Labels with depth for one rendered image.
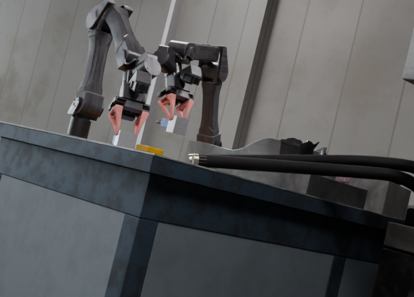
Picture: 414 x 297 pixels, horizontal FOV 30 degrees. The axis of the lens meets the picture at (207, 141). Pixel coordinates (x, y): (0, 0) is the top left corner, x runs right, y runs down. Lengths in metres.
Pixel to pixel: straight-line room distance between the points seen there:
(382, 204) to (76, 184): 1.05
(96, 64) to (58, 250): 0.81
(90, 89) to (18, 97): 4.76
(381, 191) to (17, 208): 1.11
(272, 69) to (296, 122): 0.43
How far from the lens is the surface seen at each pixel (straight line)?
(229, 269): 1.72
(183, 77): 2.41
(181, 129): 2.39
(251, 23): 5.18
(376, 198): 2.42
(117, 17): 2.33
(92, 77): 2.37
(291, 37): 5.09
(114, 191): 1.60
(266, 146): 2.14
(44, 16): 7.12
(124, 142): 2.07
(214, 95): 2.72
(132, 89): 2.09
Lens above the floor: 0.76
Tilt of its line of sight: 3 degrees up
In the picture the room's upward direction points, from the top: 14 degrees clockwise
